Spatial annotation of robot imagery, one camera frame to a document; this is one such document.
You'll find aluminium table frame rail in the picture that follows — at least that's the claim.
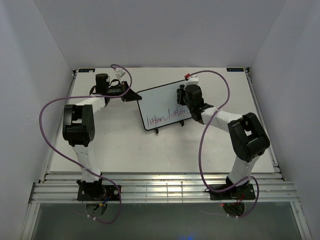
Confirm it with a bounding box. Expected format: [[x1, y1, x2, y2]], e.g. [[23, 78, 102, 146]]
[[29, 172, 300, 204]]

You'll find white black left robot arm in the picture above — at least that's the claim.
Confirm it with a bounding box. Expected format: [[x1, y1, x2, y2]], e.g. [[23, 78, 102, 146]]
[[62, 73, 142, 200]]

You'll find blue corner label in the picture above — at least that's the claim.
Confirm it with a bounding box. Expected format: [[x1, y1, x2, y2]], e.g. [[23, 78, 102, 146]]
[[226, 67, 244, 72], [78, 68, 95, 73]]

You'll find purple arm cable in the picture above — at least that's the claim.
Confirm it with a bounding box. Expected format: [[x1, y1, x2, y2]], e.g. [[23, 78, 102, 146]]
[[39, 63, 133, 224], [184, 69, 261, 219]]

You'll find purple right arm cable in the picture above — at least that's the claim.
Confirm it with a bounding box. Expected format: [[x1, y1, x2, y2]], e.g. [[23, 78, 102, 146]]
[[184, 69, 261, 219]]

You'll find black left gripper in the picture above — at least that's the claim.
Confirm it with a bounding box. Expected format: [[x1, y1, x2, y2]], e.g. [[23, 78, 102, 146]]
[[107, 82, 143, 103]]

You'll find blue right corner label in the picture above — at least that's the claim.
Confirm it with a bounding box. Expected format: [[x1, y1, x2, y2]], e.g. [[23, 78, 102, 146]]
[[226, 67, 244, 72]]

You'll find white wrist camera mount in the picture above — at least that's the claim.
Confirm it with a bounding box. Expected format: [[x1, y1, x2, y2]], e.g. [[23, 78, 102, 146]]
[[115, 69, 126, 80], [184, 73, 199, 86]]

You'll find blue left corner label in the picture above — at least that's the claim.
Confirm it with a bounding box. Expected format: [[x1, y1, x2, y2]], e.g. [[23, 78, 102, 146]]
[[78, 68, 95, 73]]

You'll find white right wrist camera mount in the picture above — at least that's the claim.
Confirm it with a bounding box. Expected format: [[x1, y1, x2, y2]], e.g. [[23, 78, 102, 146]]
[[184, 73, 199, 86]]

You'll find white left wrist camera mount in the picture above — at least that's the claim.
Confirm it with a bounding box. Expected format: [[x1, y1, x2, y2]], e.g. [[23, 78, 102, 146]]
[[115, 69, 126, 80]]

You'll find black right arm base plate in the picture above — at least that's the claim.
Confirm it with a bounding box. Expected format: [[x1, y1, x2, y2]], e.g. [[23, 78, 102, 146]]
[[204, 183, 256, 200]]

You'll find white black-framed whiteboard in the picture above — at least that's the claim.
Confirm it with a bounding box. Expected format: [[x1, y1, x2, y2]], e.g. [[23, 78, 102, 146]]
[[137, 80, 192, 131]]

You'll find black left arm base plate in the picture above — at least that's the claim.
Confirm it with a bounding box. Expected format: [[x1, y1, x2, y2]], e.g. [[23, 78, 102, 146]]
[[76, 184, 122, 202]]

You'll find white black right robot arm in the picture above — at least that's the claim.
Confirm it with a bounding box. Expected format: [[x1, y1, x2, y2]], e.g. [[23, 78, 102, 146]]
[[176, 84, 270, 199]]

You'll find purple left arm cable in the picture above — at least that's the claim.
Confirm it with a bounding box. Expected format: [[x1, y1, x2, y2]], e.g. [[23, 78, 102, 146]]
[[39, 63, 133, 224]]

